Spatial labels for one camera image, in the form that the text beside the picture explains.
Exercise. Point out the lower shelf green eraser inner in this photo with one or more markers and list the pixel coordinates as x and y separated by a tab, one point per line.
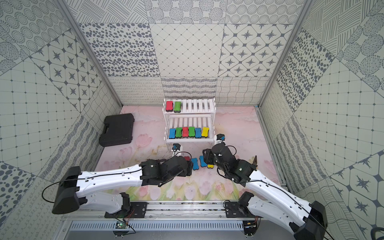
192	132

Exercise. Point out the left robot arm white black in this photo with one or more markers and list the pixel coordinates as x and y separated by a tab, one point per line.
86	190

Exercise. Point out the shelf blue eraser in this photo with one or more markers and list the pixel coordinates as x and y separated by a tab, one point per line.
198	133
195	164
172	133

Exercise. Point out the white perforated cable duct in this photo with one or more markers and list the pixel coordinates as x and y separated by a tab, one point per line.
219	225

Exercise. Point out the shelf green eraser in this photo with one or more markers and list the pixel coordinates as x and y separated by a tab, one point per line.
177	107
178	132
192	132

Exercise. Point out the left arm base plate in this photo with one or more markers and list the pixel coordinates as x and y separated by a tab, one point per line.
137	210

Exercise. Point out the left green circuit board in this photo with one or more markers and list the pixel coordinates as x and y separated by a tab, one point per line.
120	229

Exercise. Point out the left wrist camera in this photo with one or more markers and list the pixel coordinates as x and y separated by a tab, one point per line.
176	147

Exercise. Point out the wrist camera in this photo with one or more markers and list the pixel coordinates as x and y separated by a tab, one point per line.
176	147
220	138

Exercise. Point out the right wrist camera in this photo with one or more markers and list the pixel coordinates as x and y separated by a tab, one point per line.
220	138

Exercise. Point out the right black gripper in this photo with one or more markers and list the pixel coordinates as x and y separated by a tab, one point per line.
207	156

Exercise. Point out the black plastic tool case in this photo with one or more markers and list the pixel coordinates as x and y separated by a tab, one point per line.
118	130

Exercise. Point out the top shelf green eraser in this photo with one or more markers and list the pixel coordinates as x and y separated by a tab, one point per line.
177	107

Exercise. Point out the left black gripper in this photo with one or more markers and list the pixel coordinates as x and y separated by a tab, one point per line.
186	167

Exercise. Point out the lower shelf green eraser outer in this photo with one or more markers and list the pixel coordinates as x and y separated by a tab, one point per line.
178	132

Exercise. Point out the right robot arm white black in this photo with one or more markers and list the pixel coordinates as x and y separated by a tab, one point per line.
265	199

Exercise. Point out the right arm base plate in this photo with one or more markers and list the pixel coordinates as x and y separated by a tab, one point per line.
235	210

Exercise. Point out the yellow handled pliers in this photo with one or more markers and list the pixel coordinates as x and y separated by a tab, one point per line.
255	161

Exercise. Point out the right black controller box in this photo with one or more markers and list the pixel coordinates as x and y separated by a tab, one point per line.
250	228

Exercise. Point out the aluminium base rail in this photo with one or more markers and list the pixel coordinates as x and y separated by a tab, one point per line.
207	210

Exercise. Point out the white wooden slatted shelf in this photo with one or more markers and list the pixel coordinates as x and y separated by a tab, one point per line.
196	113

